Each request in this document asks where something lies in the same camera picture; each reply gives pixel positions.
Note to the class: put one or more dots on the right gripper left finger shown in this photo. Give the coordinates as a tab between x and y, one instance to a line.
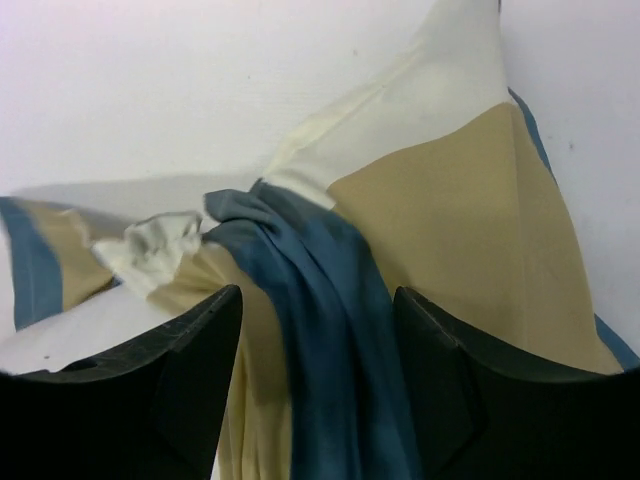
150	408

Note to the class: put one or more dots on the blue beige white pillowcase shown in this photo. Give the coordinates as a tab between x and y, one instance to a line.
432	177

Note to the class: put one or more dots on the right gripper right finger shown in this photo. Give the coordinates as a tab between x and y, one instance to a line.
484	409

